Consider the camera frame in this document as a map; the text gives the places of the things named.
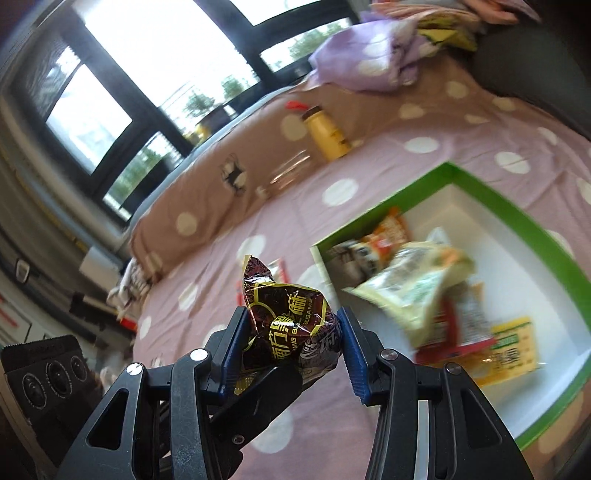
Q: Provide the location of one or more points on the green white cardboard box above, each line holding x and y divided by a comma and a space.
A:
525, 272

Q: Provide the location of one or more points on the white patterned cloth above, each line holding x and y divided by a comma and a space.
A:
132, 289

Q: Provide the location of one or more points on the yellow drink bottle red cap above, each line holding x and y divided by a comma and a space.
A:
327, 135

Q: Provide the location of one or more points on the green good cracker packet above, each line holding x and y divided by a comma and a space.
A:
512, 355

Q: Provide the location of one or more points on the clear plastic water bottle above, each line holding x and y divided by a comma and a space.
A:
288, 174

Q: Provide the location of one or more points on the black window frame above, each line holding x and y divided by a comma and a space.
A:
121, 92

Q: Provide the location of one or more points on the purple polka dot cloth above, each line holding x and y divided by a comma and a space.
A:
381, 55

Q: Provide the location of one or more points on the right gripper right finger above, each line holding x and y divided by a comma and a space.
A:
467, 438

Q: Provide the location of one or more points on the red snack packet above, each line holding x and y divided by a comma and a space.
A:
460, 327

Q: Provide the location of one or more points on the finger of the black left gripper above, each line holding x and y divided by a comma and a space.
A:
258, 405

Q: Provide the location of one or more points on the panda print snack packet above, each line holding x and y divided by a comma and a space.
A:
363, 258

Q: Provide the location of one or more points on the white red-edged snack packet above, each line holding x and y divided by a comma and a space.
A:
278, 269

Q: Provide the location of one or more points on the black camera device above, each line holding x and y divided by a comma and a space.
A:
47, 394

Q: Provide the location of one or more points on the pale yellow snack packet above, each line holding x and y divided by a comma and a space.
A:
410, 289

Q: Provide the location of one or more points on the pink patterned cloth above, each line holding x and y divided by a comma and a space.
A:
492, 12

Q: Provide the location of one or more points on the brown gold sesame snack bag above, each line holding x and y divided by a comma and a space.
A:
289, 323

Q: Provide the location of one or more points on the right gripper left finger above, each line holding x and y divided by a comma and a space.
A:
127, 436

